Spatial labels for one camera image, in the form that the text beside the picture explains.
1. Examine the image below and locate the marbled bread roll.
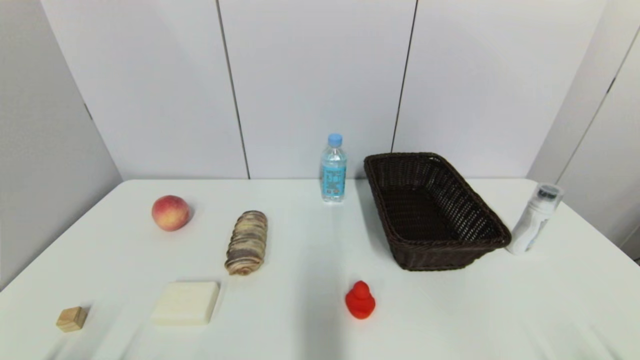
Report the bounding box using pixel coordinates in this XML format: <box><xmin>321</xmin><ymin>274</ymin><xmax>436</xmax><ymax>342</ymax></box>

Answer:
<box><xmin>224</xmin><ymin>210</ymin><xmax>268</xmax><ymax>276</ymax></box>

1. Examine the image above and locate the peach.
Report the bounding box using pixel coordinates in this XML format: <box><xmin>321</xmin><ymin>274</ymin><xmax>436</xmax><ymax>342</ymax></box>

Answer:
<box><xmin>151</xmin><ymin>195</ymin><xmax>191</xmax><ymax>232</ymax></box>

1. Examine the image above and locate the clear water bottle blue label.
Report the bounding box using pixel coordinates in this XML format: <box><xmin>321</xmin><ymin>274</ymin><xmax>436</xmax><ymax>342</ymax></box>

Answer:
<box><xmin>320</xmin><ymin>133</ymin><xmax>348</xmax><ymax>203</ymax></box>

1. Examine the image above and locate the cream rectangular block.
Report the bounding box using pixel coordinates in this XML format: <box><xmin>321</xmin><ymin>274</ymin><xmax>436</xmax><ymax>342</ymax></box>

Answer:
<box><xmin>150</xmin><ymin>281</ymin><xmax>221</xmax><ymax>327</ymax></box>

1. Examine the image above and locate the small wooden cube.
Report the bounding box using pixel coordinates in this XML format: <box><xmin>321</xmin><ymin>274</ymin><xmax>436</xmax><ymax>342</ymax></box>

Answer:
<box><xmin>56</xmin><ymin>306</ymin><xmax>88</xmax><ymax>333</ymax></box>

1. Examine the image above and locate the dark brown wicker basket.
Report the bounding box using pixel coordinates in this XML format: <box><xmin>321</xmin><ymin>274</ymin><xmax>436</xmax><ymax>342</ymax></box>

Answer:
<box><xmin>363</xmin><ymin>152</ymin><xmax>512</xmax><ymax>272</ymax></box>

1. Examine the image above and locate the red rubber duck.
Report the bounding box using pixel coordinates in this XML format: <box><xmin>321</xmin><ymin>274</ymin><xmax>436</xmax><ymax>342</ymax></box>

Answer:
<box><xmin>344</xmin><ymin>280</ymin><xmax>376</xmax><ymax>320</ymax></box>

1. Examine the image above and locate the white plastic lotion bottle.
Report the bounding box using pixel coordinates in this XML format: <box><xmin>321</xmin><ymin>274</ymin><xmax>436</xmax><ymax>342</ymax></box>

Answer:
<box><xmin>506</xmin><ymin>183</ymin><xmax>565</xmax><ymax>255</ymax></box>

